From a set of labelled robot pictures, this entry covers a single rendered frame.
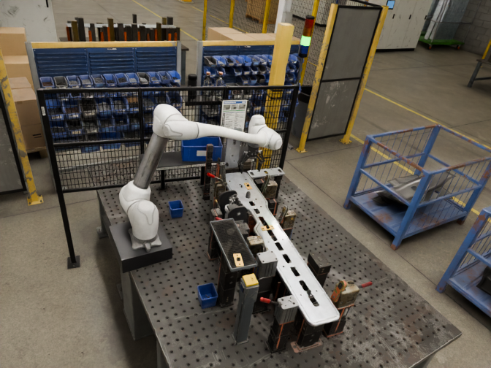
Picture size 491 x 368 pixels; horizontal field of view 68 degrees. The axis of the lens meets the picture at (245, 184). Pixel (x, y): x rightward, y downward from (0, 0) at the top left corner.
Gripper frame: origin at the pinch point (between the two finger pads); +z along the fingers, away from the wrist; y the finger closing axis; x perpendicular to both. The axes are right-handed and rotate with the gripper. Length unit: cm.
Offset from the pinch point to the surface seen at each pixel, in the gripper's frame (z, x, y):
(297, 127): 97, 253, 194
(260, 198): 13.6, -16.7, 3.0
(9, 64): 42, 378, -199
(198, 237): 44, -13, -39
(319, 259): 10, -82, 11
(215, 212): 6.2, -33.7, -35.4
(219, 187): 9.6, -2.9, -23.0
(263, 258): 2, -81, -24
